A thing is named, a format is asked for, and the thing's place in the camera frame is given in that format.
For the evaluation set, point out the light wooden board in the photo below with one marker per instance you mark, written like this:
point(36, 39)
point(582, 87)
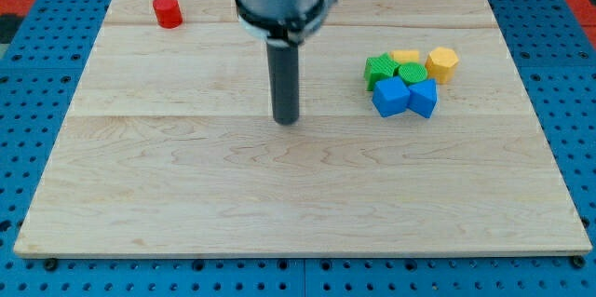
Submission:
point(169, 149)

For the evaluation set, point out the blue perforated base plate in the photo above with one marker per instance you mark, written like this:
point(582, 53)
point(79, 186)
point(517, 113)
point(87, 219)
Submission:
point(48, 42)

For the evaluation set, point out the blue triangle block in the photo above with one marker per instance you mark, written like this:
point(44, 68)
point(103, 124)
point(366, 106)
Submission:
point(423, 97)

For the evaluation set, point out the yellow flat block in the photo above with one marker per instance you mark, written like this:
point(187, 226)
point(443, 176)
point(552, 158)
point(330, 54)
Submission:
point(405, 55)

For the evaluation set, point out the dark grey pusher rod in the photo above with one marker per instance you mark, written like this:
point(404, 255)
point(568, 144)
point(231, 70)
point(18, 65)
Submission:
point(283, 67)

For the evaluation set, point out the blue cube block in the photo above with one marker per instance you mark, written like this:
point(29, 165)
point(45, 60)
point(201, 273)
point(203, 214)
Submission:
point(390, 96)

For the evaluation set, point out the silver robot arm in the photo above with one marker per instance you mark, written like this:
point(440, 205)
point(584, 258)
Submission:
point(283, 25)

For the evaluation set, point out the green star block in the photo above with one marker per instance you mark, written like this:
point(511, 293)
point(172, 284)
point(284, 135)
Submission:
point(379, 68)

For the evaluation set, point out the green cylinder block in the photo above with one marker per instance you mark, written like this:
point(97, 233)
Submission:
point(412, 73)

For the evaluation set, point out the red cylinder block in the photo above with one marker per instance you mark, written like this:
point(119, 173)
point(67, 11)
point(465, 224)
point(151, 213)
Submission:
point(168, 13)

